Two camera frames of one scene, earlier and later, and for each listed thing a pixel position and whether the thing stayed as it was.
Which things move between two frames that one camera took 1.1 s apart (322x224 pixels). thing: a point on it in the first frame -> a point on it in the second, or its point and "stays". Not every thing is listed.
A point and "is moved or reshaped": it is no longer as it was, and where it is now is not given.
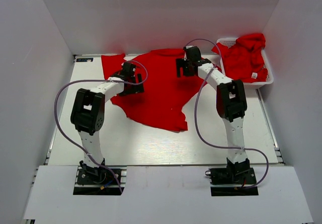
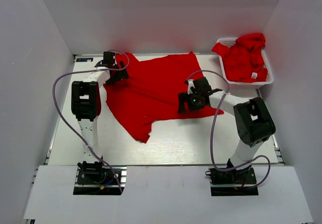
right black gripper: [181, 63] -> [182, 98]
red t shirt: [165, 94] is moved or reshaped
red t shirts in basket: [243, 61] stays
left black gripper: [136, 89] -> [122, 74]
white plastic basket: [269, 80] stays
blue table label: [84, 60] stays
